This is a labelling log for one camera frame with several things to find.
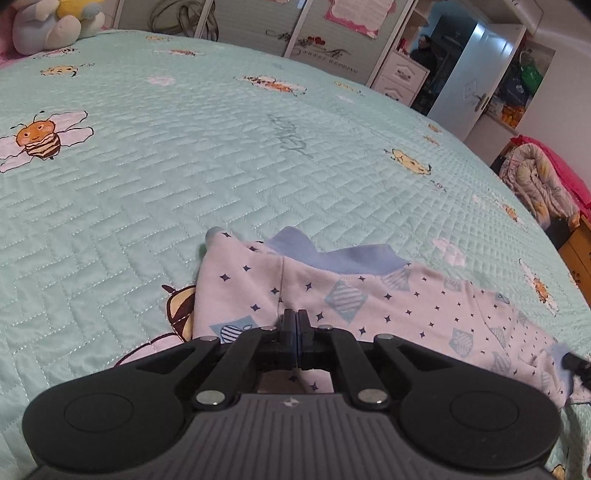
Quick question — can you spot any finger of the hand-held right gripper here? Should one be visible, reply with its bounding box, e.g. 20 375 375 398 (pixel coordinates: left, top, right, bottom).
562 352 591 386

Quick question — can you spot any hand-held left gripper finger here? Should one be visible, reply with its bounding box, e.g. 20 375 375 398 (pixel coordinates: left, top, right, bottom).
134 309 296 412
296 310 455 411

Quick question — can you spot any white diamond-print shirt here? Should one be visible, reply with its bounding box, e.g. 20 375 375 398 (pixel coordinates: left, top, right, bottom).
193 226 580 411

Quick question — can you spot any wooden desk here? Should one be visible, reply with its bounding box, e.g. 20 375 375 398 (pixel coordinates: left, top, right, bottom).
558 216 591 305

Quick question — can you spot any folded floral quilt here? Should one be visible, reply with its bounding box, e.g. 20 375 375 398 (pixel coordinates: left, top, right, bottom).
501 143 581 228

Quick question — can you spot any bright pink blanket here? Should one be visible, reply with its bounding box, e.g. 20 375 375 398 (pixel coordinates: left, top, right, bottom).
512 135 591 209

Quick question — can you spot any bee-print quilted bedspread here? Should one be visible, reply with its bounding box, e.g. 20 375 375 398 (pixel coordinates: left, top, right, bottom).
0 30 591 480

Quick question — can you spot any white drawer cabinet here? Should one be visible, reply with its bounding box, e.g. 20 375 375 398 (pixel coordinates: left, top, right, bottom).
369 48 432 108

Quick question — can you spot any green bag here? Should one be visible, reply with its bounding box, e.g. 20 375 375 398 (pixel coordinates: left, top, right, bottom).
517 51 546 93

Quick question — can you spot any white door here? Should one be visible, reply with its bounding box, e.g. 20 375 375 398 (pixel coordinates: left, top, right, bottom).
427 21 527 139

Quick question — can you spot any grey sliding-door wardrobe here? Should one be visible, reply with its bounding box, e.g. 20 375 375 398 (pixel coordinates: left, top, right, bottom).
106 0 416 86

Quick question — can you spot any pink-framed poster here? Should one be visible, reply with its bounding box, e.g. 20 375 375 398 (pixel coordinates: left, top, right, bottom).
323 0 398 38

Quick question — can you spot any white cat plush toy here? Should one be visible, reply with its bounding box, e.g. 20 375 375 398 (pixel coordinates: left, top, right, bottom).
11 0 107 54

